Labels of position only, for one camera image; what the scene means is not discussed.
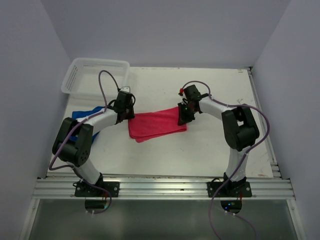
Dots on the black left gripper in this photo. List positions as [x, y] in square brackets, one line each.
[131, 115]

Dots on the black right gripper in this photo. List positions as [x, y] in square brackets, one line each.
[183, 119]

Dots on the pink microfiber towel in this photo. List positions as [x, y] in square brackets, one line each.
[149, 125]

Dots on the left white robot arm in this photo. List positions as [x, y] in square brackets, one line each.
[74, 139]

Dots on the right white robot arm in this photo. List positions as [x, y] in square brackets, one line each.
[239, 127]

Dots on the white plastic basket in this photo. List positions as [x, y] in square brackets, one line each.
[86, 77]

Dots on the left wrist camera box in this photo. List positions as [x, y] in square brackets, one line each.
[126, 89]

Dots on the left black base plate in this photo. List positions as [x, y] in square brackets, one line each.
[100, 189]

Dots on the aluminium mounting rail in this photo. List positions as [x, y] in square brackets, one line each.
[63, 186]

